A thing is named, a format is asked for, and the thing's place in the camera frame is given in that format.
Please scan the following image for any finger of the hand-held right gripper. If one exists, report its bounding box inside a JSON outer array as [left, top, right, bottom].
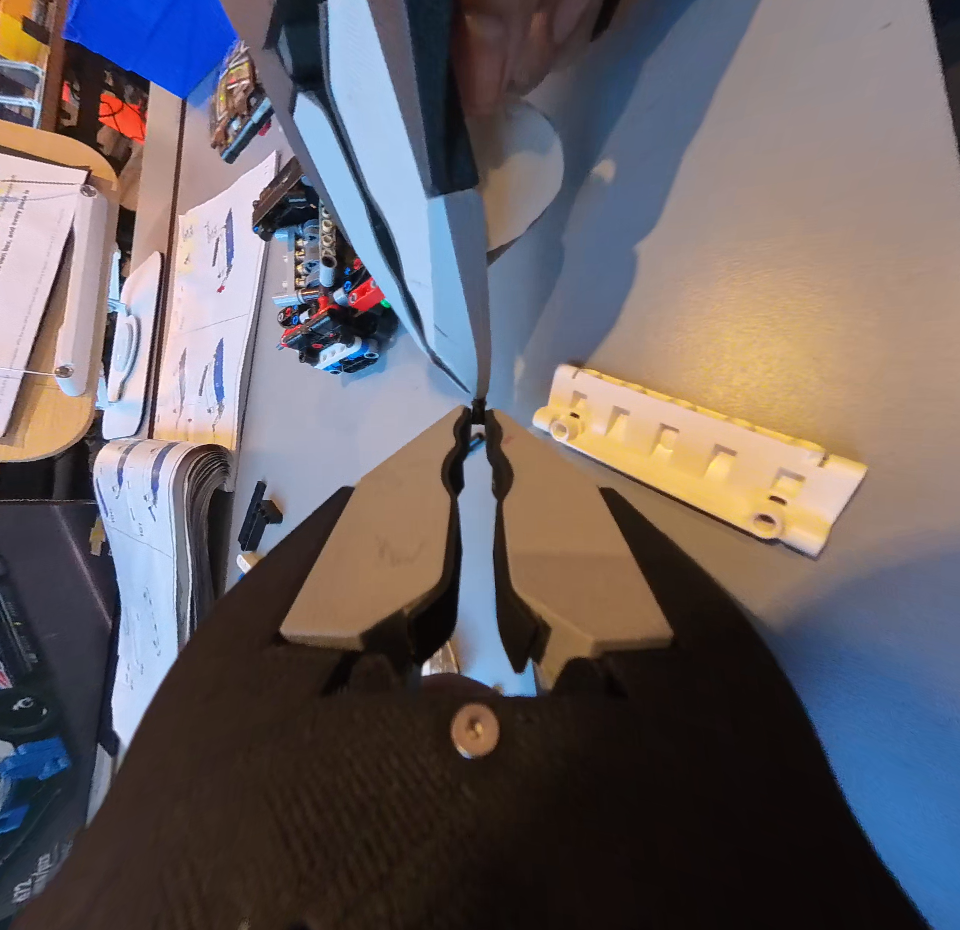
[[326, 0, 494, 403], [292, 92, 475, 400]]

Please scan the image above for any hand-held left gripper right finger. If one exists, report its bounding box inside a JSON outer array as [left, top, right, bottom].
[[486, 410, 674, 673]]

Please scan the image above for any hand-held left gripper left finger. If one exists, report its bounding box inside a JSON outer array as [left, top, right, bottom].
[[279, 407, 463, 668]]

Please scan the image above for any white long toy panel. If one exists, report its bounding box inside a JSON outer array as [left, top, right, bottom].
[[531, 363, 870, 558]]

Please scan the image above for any grey desk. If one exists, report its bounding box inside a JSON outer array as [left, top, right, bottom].
[[97, 0, 960, 930]]

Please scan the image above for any person's right hand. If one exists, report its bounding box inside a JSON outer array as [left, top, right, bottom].
[[450, 0, 628, 118]]

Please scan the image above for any partly built toy car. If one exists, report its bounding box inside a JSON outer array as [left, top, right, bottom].
[[208, 41, 400, 378]]

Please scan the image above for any black angled toy beam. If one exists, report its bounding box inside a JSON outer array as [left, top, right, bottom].
[[237, 480, 285, 553]]

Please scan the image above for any thick building instruction booklet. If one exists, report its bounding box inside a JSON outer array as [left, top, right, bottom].
[[90, 150, 280, 754]]

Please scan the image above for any orange plastic object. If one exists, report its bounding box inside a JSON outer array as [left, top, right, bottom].
[[96, 92, 145, 145]]

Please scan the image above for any blue plastic bin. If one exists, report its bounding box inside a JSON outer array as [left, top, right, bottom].
[[63, 0, 243, 100]]

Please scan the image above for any wooden book stand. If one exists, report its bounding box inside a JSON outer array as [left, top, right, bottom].
[[0, 118, 168, 463]]

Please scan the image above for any printed instruction sheet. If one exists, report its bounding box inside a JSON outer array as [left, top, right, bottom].
[[0, 152, 85, 437]]

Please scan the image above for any black toy car box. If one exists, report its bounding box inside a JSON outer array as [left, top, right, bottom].
[[0, 497, 123, 897]]

